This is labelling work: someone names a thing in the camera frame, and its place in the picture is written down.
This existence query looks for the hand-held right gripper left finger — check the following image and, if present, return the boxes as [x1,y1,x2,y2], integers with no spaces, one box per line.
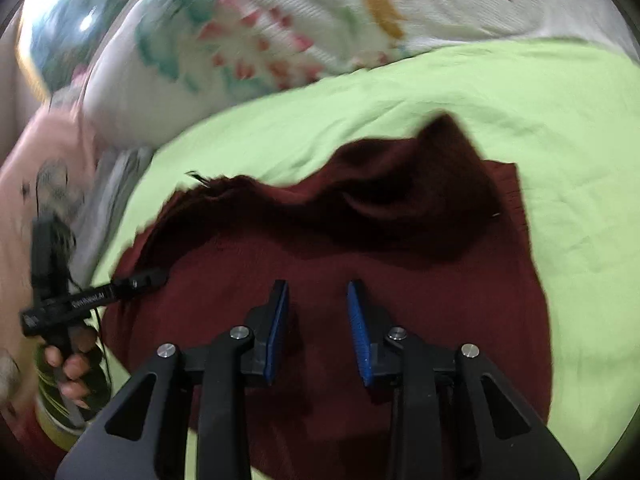
[55,280,291,480]

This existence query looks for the maroon knitted hooded sweater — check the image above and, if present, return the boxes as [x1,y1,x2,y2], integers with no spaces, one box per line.
[100,112,553,480]

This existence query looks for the white floral quilt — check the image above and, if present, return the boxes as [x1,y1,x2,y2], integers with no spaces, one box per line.
[82,0,640,151]

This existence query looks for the person's left forearm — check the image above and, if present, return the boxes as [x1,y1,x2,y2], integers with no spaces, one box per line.
[34,347,113,450]

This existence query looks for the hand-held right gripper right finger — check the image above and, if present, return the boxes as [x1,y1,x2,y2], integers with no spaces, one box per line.
[346,280,581,480]

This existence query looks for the light green bed sheet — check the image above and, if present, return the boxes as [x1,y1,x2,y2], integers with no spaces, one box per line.
[87,37,640,480]

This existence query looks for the framed landscape painting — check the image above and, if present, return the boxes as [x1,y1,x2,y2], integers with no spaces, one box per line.
[20,0,126,96]

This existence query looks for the person's left hand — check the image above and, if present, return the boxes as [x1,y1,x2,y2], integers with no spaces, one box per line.
[44,327,101,408]

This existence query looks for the grey garment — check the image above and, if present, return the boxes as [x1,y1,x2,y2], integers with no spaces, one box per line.
[75,147,156,281]

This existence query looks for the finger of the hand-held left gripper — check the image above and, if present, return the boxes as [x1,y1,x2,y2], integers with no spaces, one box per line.
[112,267,169,302]

